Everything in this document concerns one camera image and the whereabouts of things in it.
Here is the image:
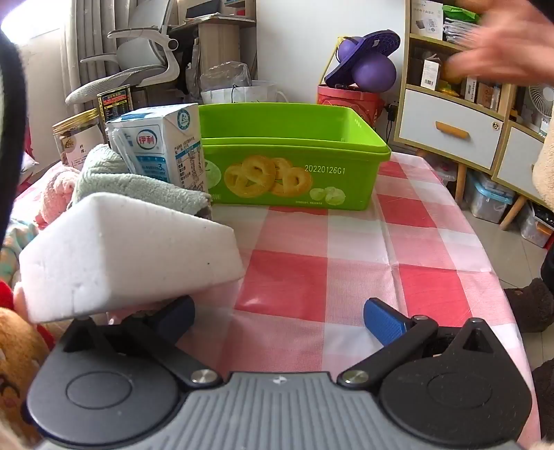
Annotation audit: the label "black yellow tall can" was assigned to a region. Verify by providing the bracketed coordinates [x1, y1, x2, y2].
[96, 85, 133, 124]

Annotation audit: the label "blue white milk carton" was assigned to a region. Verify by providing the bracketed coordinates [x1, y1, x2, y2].
[105, 103, 209, 193]

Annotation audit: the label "white desk fan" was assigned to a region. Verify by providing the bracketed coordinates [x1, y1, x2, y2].
[521, 83, 554, 133]

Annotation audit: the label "red round bucket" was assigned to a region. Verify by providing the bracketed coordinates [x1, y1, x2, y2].
[317, 83, 386, 128]

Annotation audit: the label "light wooden desk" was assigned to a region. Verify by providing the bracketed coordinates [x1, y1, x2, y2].
[169, 0, 258, 79]

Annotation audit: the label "grey white office chair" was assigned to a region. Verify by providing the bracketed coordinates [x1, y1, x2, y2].
[65, 0, 180, 105]

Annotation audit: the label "green plastic bin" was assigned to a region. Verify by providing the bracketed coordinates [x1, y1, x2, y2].
[198, 103, 392, 211]

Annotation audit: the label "stack of papers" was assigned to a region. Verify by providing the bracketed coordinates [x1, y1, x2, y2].
[441, 17, 481, 44]

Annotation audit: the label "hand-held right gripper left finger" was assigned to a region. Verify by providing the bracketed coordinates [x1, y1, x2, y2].
[63, 295, 223, 388]

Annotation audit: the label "white foam block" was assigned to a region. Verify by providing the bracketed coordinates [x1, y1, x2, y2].
[19, 192, 245, 323]

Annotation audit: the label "dark fuzzy slipper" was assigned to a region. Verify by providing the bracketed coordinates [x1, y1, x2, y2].
[531, 366, 554, 438]
[504, 277, 554, 334]

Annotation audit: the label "grey curtain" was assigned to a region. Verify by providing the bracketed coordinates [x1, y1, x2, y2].
[61, 0, 113, 100]

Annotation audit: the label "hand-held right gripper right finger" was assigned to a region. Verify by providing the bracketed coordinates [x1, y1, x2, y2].
[338, 296, 503, 388]

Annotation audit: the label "small white box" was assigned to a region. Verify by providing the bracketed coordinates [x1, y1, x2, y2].
[422, 58, 442, 89]

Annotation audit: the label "red white checked tablecloth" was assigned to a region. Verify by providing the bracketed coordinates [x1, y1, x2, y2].
[13, 149, 542, 450]

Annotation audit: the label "person's cream fleece garment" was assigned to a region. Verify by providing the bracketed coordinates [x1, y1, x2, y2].
[532, 125, 554, 213]

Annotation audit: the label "pink fuzzy towel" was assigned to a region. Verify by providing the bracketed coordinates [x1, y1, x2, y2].
[37, 166, 81, 226]

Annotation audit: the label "white shopping bag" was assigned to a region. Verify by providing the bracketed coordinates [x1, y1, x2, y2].
[200, 63, 288, 105]

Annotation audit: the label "purple jumping ball toy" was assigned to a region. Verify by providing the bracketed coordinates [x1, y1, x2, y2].
[324, 29, 401, 89]

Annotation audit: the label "person's left hand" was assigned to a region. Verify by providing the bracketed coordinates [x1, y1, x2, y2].
[446, 0, 554, 85]

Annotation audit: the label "clear storage box blue lid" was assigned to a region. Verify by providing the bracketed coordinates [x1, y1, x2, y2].
[465, 171, 516, 223]

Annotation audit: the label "teal patterned cloth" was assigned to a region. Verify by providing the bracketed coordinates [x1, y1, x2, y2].
[0, 218, 39, 286]

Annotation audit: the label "green fuzzy towel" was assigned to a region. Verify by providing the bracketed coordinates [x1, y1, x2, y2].
[71, 144, 213, 217]

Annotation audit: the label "clear jar gold lid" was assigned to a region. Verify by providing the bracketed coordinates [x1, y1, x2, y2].
[52, 108, 107, 169]

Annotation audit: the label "wooden cabinet white drawers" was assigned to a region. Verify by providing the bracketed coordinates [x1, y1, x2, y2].
[392, 0, 554, 230]

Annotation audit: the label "white appliance box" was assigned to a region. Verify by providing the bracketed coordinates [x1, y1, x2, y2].
[410, 0, 444, 30]

